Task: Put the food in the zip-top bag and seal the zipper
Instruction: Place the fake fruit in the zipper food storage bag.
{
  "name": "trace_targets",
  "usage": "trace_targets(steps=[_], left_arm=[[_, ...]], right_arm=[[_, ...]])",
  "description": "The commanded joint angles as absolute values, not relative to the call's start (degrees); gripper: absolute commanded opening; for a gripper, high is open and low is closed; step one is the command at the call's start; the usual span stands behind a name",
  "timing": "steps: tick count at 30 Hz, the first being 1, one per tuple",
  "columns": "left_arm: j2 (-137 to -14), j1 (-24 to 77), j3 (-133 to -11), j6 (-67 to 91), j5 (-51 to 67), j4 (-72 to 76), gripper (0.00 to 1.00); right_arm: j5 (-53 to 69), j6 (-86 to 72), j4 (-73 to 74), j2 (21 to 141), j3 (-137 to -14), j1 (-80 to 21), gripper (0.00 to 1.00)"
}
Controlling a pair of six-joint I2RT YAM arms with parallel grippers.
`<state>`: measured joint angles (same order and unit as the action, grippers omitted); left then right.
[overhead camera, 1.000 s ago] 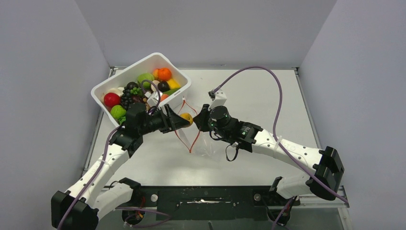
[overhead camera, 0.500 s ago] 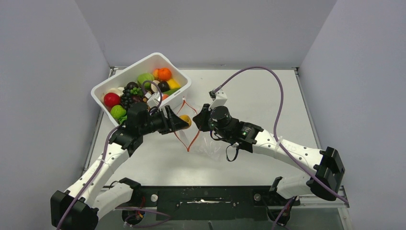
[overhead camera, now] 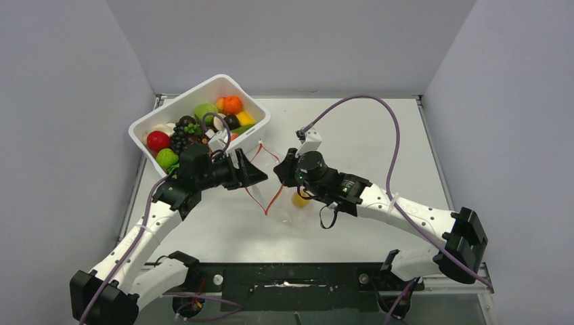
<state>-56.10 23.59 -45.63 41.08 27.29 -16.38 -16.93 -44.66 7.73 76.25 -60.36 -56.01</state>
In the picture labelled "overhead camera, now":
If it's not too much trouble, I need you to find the red apple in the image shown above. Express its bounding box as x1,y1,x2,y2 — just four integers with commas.
146,131,171,152

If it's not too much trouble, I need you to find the dark purple plum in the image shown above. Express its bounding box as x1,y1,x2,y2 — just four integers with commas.
224,114,241,130

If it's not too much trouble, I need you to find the green cabbage ball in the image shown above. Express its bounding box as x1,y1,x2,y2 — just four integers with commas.
194,103,218,127

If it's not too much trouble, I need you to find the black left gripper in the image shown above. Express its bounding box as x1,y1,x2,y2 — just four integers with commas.
197,148,267,191

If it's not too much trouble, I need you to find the black mounting plate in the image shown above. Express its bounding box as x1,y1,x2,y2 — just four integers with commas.
180,262,407,312

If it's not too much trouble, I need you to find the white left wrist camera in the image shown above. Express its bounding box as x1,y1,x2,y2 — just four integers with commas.
206,130,228,152

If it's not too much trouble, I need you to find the orange tangerine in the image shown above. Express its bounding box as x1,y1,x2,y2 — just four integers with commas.
223,95,243,114

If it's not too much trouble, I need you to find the green cucumber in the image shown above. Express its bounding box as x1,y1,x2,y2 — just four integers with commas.
231,124,255,135

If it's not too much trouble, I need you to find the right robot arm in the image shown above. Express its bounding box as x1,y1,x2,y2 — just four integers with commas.
273,148,492,289

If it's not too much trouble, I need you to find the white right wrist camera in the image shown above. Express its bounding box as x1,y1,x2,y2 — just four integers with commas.
296,127,322,157

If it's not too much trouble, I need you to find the clear zip top bag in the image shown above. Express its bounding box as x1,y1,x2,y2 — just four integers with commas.
246,140,313,232

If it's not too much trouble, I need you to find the white mushroom slice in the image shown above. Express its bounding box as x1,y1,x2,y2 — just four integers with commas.
213,113,225,131

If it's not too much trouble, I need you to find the white plastic food bin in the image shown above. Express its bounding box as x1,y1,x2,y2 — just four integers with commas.
128,74,271,177

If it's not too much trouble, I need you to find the lime green fruit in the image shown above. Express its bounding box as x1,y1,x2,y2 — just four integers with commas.
156,148,179,170

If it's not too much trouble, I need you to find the yellow lemon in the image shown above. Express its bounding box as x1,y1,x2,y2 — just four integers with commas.
236,111,256,126

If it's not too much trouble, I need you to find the yellow orange fruit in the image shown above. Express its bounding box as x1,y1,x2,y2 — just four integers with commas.
291,192,309,209

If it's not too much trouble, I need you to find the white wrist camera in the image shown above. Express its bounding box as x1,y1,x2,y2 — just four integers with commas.
206,130,228,152
296,127,322,157

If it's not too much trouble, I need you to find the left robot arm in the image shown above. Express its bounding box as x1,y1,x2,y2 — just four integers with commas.
70,144,268,324

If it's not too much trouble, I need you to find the dark grape bunch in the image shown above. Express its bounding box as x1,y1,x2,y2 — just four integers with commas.
170,116,203,154

